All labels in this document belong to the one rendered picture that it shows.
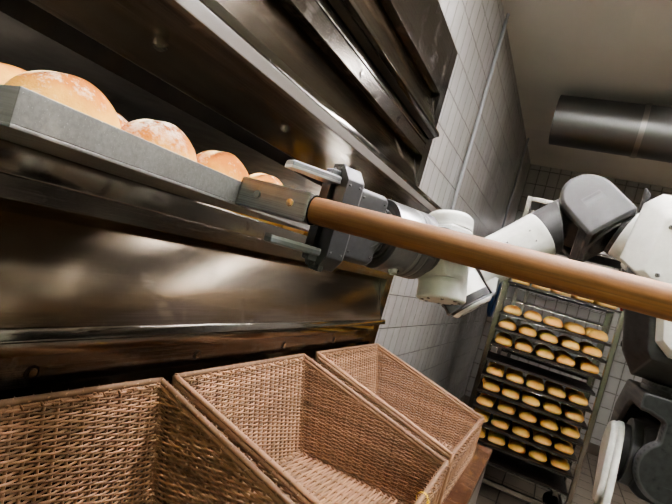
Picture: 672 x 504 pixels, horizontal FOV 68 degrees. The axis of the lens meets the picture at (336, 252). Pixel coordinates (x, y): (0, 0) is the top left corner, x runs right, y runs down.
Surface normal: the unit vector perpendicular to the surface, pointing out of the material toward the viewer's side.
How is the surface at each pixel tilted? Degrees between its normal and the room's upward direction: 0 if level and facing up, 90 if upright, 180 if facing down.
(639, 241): 85
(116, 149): 90
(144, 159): 90
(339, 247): 90
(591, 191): 70
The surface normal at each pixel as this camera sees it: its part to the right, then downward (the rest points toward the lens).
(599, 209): -0.26, -0.44
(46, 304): 0.91, -0.09
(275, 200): -0.37, -0.11
